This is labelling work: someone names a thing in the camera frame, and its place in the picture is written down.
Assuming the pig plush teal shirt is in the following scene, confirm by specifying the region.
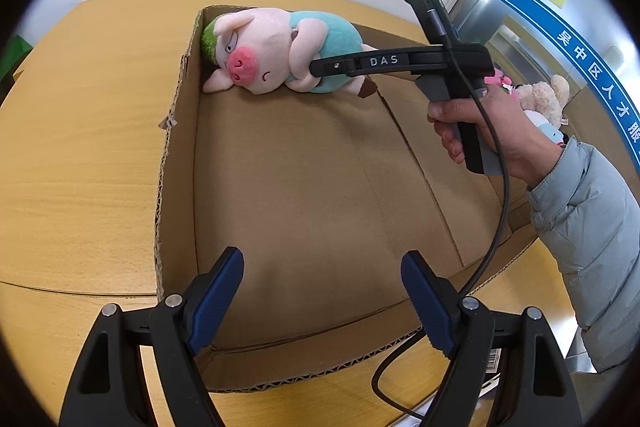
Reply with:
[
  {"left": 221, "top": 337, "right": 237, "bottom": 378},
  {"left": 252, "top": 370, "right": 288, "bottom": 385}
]
[{"left": 201, "top": 8, "right": 378, "bottom": 98}]

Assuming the grey jacket right forearm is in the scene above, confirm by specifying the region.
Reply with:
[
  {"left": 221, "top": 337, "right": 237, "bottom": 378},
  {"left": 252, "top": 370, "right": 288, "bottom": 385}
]
[{"left": 528, "top": 139, "right": 639, "bottom": 372}]

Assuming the person right hand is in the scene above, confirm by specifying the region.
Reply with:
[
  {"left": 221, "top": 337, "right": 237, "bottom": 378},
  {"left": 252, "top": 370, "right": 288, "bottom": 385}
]
[{"left": 427, "top": 86, "right": 563, "bottom": 187}]

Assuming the pink bear plush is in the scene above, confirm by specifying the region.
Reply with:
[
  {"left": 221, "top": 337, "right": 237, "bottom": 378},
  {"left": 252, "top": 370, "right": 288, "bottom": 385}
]
[{"left": 484, "top": 68, "right": 518, "bottom": 100}]

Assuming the beige bunny plush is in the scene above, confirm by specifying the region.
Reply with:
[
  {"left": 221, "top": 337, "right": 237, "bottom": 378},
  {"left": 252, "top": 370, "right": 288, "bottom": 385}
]
[{"left": 515, "top": 75, "right": 570, "bottom": 129}]

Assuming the blue red plush toy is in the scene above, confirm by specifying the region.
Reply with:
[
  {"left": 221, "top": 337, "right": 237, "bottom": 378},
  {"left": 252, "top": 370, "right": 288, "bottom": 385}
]
[{"left": 524, "top": 109, "right": 568, "bottom": 147}]

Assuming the brown cardboard box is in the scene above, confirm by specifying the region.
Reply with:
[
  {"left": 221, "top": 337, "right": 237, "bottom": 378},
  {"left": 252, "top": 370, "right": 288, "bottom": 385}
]
[{"left": 155, "top": 36, "right": 535, "bottom": 392}]

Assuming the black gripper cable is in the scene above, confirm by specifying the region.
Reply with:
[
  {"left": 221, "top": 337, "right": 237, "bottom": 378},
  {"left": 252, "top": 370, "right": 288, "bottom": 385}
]
[{"left": 370, "top": 8, "right": 511, "bottom": 422}]

